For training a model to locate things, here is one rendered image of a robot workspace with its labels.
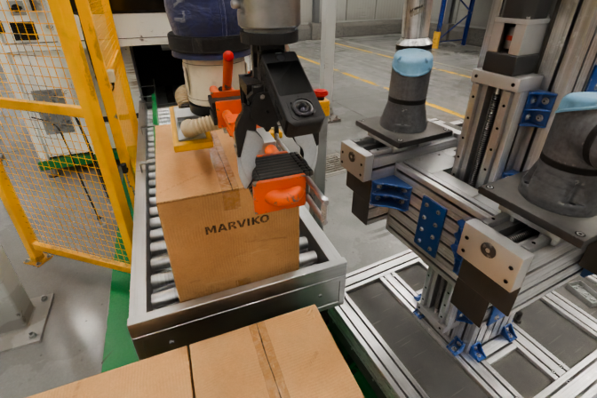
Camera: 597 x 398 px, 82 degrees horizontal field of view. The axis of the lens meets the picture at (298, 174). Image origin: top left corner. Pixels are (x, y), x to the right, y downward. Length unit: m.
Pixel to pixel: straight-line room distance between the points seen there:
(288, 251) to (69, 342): 1.23
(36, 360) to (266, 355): 1.24
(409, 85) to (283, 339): 0.83
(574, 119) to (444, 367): 1.03
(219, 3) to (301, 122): 0.60
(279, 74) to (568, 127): 0.60
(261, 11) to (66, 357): 1.81
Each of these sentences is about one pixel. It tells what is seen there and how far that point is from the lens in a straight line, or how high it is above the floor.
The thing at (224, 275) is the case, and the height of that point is 0.64.
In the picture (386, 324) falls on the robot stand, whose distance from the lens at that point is 1.61.
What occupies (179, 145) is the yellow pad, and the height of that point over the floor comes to 1.09.
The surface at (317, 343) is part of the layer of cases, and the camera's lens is 1.11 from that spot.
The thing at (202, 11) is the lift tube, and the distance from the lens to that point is 0.93.
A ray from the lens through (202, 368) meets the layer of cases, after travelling 1.10.
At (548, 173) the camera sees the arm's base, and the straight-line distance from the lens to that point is 0.87.
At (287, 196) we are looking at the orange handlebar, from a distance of 0.46.
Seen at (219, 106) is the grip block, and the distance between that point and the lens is 0.77.
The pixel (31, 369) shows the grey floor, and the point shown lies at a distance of 2.05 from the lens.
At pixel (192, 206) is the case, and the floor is 0.92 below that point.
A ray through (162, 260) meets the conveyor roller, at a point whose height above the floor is 0.55.
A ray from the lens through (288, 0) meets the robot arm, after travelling 0.42.
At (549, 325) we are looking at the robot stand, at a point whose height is 0.21.
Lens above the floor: 1.45
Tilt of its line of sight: 29 degrees down
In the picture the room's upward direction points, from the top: straight up
